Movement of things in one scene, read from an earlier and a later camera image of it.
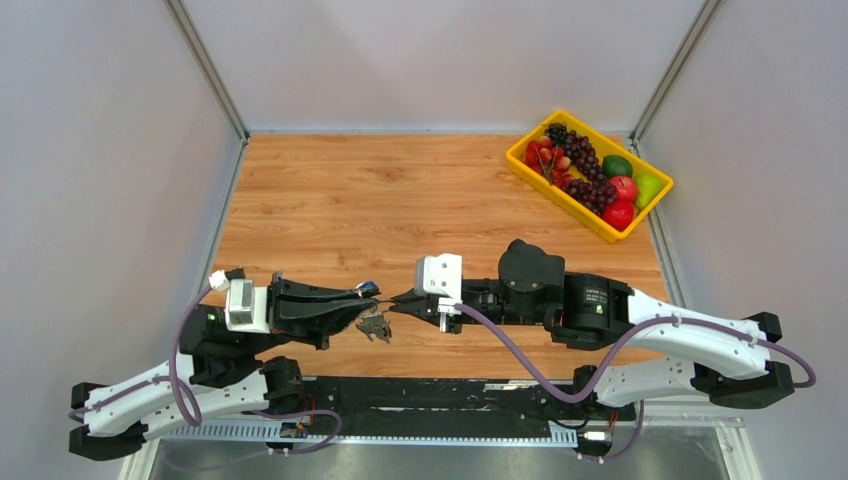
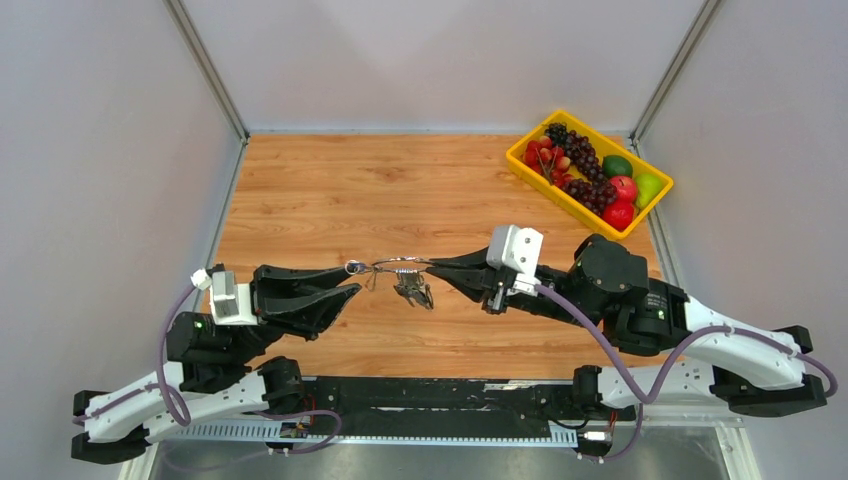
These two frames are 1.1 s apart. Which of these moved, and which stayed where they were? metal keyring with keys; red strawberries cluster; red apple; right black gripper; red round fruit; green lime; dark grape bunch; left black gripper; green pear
Moved: metal keyring with keys; right black gripper; left black gripper
Stayed: red strawberries cluster; green lime; red apple; dark grape bunch; green pear; red round fruit
